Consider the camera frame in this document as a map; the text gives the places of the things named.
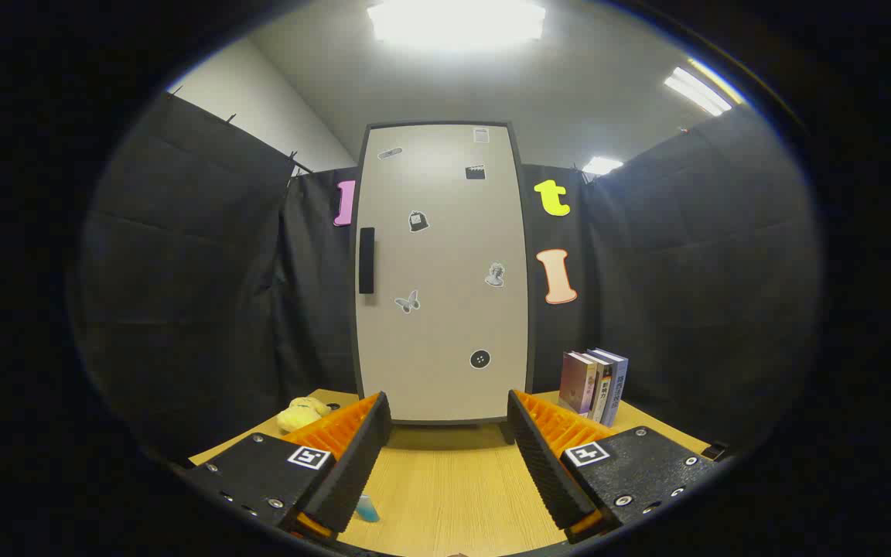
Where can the small black object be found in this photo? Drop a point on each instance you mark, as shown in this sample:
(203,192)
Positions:
(716,451)

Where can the large ceiling light panel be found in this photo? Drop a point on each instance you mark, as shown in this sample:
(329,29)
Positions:
(457,22)

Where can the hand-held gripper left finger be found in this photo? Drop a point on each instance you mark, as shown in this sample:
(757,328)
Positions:
(353,472)

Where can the small ceiling light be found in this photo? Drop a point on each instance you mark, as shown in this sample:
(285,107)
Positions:
(602,165)

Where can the white spine book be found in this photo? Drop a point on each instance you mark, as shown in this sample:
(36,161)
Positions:
(604,391)

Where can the maroon cover book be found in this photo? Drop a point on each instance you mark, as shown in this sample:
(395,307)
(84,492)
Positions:
(575,383)

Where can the dark grey cabinet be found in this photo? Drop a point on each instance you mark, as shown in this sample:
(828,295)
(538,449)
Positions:
(523,155)

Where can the long ceiling light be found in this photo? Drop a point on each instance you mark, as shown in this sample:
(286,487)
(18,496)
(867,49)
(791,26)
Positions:
(697,91)

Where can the blue grey cover book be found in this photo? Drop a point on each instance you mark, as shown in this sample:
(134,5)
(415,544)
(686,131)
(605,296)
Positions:
(617,387)

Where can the yellow plush toy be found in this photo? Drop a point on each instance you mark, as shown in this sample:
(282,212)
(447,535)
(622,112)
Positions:
(300,415)

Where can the black backdrop cloth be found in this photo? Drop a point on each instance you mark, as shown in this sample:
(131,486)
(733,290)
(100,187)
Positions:
(198,271)

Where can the white and blue tube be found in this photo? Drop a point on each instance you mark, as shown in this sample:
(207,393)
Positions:
(368,509)

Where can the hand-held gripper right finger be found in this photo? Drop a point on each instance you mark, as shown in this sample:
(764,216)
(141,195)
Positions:
(542,472)

